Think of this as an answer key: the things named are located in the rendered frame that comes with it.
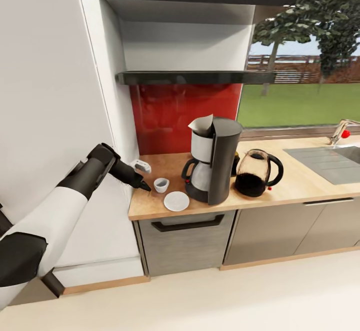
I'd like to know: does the saucer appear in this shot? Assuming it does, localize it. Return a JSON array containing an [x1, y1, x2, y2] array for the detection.
[[164, 191, 190, 212]]

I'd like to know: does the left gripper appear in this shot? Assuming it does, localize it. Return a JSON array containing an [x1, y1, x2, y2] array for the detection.
[[115, 163, 152, 192]]

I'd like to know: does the bottle of coffee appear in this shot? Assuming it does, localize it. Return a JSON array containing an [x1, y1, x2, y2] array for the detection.
[[231, 152, 240, 177]]

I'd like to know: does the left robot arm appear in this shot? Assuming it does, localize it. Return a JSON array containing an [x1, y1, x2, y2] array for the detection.
[[0, 142, 152, 313]]

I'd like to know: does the coffee cup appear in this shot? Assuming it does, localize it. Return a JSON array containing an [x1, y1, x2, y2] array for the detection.
[[153, 178, 170, 193]]

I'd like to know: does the paper coffee filter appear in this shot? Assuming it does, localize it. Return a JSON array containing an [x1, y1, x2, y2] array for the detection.
[[189, 114, 213, 138]]

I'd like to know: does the electric kettle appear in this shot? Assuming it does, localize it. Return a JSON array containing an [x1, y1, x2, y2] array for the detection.
[[234, 149, 284, 198]]

